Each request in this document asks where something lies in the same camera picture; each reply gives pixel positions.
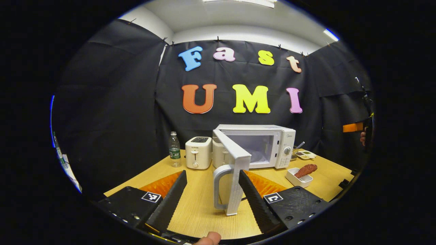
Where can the black backdrop cloth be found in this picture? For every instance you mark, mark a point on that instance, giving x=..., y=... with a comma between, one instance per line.
x=109, y=119

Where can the white microwave oven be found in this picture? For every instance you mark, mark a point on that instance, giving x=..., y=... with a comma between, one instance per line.
x=281, y=136

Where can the white rectangular dish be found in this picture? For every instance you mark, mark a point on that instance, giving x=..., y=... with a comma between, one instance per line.
x=299, y=181

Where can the ceiling light panel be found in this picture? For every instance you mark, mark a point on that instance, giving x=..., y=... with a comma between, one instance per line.
x=331, y=34
x=245, y=2

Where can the black stand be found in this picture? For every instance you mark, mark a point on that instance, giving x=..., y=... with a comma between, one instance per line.
x=366, y=97

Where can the white toaster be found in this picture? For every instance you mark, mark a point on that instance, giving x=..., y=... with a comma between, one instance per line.
x=197, y=153

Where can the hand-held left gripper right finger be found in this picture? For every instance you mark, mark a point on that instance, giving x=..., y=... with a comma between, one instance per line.
x=255, y=204

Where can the brown meat drumstick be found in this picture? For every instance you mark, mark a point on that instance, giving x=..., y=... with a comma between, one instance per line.
x=306, y=169

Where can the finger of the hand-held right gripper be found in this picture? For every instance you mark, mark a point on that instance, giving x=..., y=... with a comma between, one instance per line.
x=352, y=127

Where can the white divided dish with grains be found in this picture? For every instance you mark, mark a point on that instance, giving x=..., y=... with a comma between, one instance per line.
x=306, y=155

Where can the clear plastic water bottle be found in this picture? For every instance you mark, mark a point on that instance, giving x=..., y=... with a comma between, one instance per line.
x=175, y=153

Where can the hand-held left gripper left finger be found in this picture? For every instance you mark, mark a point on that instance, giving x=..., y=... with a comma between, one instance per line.
x=170, y=204

